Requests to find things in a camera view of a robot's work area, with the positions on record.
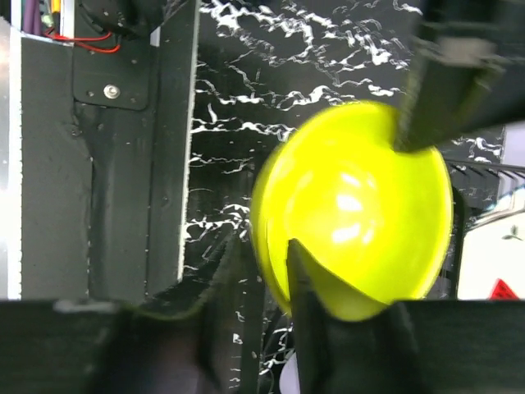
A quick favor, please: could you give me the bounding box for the yellow bowl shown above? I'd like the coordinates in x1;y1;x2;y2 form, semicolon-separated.
250;101;454;321

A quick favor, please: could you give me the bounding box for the watermelon pattern white plate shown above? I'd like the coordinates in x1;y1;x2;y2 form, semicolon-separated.
456;123;524;300

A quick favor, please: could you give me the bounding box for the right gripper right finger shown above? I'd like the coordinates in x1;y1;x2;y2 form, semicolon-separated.
393;1;524;152

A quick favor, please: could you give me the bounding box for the black wire dish rack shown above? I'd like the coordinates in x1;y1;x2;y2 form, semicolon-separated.
435;159;524;300

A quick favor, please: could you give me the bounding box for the lavender plastic cup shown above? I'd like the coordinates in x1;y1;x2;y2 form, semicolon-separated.
279;353;300;394

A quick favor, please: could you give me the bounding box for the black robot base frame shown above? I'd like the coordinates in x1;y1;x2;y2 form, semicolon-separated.
1;1;199;303

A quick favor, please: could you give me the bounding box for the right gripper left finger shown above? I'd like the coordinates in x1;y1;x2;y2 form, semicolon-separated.
287;240;524;393

